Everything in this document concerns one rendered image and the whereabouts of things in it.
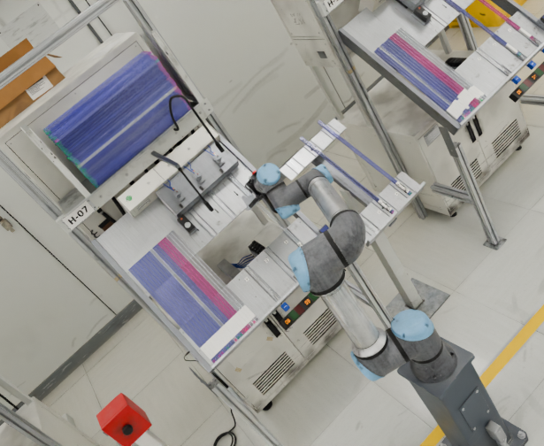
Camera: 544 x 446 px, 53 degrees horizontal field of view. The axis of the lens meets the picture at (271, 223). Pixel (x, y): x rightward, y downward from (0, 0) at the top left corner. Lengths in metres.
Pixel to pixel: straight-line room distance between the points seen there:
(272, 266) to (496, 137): 1.59
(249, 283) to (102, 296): 2.03
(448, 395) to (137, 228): 1.33
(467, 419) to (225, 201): 1.21
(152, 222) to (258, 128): 2.02
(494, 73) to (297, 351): 1.59
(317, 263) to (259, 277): 0.73
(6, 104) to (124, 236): 0.70
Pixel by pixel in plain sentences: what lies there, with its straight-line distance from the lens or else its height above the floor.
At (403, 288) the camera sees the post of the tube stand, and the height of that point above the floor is 0.17.
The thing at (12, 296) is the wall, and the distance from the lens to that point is 3.95.
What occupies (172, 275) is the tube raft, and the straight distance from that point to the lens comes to 2.21.
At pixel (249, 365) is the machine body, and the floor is 0.32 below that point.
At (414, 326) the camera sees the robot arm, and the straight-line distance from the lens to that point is 1.73.
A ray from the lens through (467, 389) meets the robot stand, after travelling 1.97.
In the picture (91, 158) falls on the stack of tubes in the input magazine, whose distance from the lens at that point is 2.19.
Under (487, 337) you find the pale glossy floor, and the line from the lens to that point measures 2.62.
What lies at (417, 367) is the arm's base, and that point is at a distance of 1.86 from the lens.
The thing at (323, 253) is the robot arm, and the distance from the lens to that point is 1.47.
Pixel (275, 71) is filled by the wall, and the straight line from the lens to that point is 4.19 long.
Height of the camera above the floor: 2.07
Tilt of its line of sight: 32 degrees down
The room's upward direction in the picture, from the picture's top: 35 degrees counter-clockwise
